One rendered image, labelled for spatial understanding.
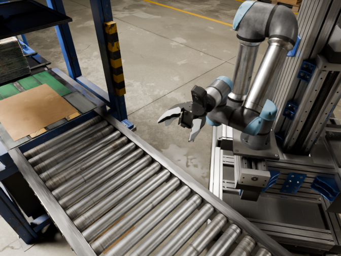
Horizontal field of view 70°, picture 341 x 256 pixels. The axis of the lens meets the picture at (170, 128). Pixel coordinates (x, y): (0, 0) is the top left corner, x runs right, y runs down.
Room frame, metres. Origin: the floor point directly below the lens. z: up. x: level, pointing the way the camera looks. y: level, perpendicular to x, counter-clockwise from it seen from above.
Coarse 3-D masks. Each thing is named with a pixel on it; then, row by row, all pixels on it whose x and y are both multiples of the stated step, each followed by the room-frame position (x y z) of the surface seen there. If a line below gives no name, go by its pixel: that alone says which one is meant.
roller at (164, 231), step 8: (192, 200) 0.58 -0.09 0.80; (200, 200) 0.58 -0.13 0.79; (184, 208) 0.54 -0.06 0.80; (192, 208) 0.54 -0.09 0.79; (176, 216) 0.50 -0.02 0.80; (184, 216) 0.51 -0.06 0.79; (168, 224) 0.47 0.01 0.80; (176, 224) 0.47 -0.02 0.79; (160, 232) 0.44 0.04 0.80; (168, 232) 0.44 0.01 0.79; (152, 240) 0.41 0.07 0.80; (160, 240) 0.41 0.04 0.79; (136, 248) 0.38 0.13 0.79; (144, 248) 0.38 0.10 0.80; (152, 248) 0.38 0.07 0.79
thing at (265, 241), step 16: (96, 112) 1.18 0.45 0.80; (144, 144) 0.91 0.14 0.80; (160, 160) 0.80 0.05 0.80; (176, 176) 0.70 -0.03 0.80; (192, 192) 0.63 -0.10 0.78; (208, 192) 0.62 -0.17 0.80; (224, 208) 0.54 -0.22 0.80; (240, 224) 0.47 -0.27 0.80; (240, 240) 0.44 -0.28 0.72; (256, 240) 0.41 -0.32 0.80; (272, 240) 0.41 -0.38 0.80
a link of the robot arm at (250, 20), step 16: (240, 16) 0.98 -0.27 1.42; (256, 16) 0.95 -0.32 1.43; (272, 16) 0.92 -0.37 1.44; (240, 32) 0.98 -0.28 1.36; (256, 32) 0.94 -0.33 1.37; (240, 48) 0.99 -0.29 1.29; (256, 48) 0.97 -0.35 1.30; (240, 64) 0.97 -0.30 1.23; (240, 80) 0.96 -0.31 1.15; (240, 96) 0.96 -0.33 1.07
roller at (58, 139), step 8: (88, 120) 1.11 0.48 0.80; (96, 120) 1.12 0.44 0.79; (80, 128) 1.04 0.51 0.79; (88, 128) 1.07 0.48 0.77; (56, 136) 0.97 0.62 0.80; (64, 136) 0.98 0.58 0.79; (72, 136) 1.00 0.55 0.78; (48, 144) 0.91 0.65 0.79; (56, 144) 0.93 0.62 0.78; (24, 152) 0.85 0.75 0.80; (32, 152) 0.85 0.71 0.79; (40, 152) 0.87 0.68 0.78
